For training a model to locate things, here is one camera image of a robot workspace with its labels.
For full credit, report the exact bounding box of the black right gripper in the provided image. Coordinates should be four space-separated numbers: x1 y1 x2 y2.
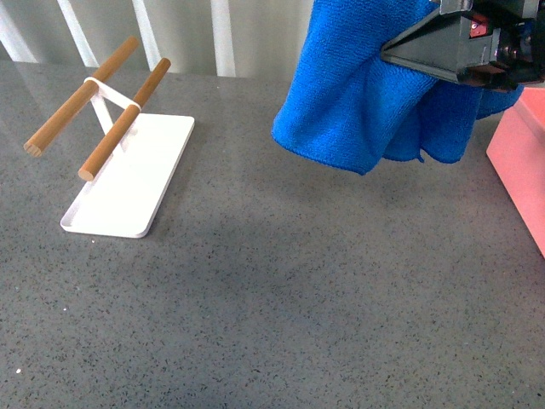
380 1 544 92

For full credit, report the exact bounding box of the blue microfiber cloth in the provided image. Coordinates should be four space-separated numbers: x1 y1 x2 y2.
272 1 521 175

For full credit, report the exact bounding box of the pink plastic bin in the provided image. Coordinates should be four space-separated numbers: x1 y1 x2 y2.
486 88 544 252

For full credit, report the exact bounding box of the white pleated curtain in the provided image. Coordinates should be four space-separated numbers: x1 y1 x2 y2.
1 1 312 80

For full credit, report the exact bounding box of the white towel rack stand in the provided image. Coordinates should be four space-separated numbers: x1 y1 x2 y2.
60 77 196 239

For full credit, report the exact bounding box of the right wooden rack rod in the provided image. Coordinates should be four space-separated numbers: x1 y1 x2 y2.
78 58 171 181

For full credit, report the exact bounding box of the wooden rack rod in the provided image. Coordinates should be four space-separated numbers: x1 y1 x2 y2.
78 58 171 181
23 36 139 158

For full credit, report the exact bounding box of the left wooden rack rod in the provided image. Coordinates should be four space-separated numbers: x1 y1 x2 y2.
23 36 139 158

